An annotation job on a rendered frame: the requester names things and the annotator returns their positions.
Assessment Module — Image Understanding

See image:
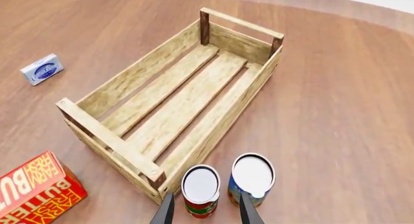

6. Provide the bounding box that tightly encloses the red and green tin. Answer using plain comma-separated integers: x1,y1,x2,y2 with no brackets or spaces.
180,163,221,219

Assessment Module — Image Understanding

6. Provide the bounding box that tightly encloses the wooden slat tray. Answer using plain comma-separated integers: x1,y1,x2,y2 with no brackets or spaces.
55,6,285,207

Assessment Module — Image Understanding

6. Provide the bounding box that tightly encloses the small grey-blue box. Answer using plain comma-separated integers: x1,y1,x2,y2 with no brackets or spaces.
19,53,65,87

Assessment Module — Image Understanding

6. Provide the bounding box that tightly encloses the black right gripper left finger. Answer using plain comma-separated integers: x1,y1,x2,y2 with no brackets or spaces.
149,192,176,224

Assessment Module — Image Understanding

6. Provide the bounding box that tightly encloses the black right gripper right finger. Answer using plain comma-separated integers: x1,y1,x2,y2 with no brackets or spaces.
239,191,265,224

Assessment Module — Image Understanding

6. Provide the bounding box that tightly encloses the red butter box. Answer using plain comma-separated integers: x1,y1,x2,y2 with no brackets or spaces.
0,150,89,224

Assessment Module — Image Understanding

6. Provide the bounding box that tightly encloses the blue tin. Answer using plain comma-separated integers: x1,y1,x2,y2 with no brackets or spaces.
228,152,277,208

